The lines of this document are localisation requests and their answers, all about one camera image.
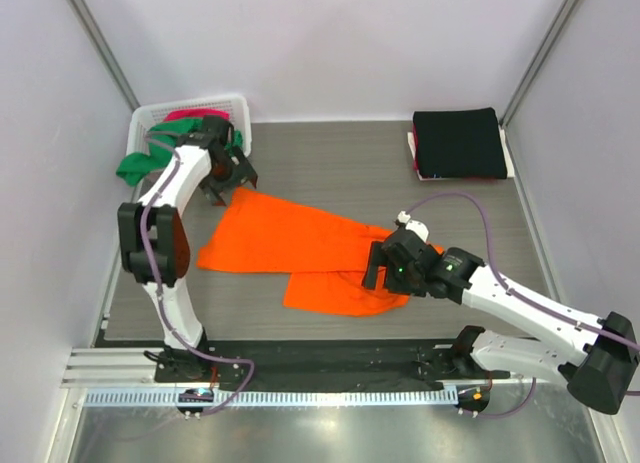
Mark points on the white plastic basket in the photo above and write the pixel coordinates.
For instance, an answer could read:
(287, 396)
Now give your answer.
(145, 118)

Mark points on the folded white t shirt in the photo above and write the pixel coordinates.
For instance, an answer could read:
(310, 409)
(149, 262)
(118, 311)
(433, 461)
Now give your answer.
(507, 158)

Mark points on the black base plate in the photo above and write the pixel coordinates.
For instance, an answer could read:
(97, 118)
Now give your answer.
(334, 366)

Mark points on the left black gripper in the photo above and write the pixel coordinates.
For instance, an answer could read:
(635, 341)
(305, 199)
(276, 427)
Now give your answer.
(241, 170)

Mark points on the right aluminium frame post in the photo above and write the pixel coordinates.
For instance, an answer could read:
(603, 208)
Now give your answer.
(559, 23)

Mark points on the green t shirt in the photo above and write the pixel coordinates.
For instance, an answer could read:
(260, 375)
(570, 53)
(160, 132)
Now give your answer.
(189, 148)

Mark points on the pink t shirt in basket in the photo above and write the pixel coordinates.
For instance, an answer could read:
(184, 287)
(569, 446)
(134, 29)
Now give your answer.
(196, 113)

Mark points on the orange t shirt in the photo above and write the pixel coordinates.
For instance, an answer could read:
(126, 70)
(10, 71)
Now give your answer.
(325, 255)

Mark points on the folded black t shirt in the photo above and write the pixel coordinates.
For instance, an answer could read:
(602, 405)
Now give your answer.
(459, 144)

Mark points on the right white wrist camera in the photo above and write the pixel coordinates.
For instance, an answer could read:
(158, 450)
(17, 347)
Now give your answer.
(405, 221)

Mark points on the folded pink t shirt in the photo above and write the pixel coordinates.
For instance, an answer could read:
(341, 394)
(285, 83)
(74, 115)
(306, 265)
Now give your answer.
(413, 144)

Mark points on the left aluminium frame post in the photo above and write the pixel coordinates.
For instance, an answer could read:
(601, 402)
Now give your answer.
(100, 44)

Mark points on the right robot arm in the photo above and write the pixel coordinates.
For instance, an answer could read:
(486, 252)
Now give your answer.
(594, 358)

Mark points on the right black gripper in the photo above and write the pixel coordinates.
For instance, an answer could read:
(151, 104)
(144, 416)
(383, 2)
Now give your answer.
(378, 257)

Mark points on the aluminium front rail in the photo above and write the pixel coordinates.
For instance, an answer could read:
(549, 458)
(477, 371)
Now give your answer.
(107, 367)

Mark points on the white slotted cable duct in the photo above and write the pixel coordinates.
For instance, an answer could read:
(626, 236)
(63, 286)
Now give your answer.
(187, 397)

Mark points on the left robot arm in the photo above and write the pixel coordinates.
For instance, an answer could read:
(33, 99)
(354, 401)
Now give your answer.
(154, 249)

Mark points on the aluminium frame post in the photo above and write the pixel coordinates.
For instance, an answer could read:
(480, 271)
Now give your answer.
(559, 23)
(100, 44)

